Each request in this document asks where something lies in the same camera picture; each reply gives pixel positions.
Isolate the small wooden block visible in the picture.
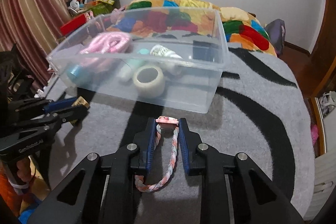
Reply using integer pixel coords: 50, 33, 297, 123
70, 96, 91, 126

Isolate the pink braided bracelet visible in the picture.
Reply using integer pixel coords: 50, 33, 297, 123
134, 115, 181, 193

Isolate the beige tape roll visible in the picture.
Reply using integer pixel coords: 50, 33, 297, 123
133, 64, 165, 99

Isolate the mint green lotion bottle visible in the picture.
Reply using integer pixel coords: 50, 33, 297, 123
117, 59, 146, 83

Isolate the pink rope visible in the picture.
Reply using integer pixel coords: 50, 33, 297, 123
79, 31, 133, 55

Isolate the white medicine bottle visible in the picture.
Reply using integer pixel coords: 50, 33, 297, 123
150, 44, 182, 76

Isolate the left hand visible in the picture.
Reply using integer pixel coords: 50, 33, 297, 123
17, 157, 33, 184

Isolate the grey black patterned blanket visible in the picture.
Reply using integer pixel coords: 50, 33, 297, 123
48, 44, 314, 215

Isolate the red box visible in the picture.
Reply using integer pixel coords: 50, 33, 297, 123
60, 14, 87, 36

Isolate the clear plastic storage bin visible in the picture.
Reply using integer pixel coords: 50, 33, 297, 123
47, 7, 228, 113

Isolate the striped pink curtain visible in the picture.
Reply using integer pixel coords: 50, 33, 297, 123
1, 0, 71, 87

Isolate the colourful patchwork quilt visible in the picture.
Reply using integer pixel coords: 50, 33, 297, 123
103, 0, 277, 56

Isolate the pink slipper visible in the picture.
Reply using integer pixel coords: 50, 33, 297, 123
311, 124, 319, 145

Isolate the purple backpack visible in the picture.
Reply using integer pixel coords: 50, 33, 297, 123
265, 19, 285, 56

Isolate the brown wooden door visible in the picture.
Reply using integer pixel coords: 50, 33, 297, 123
302, 0, 335, 97

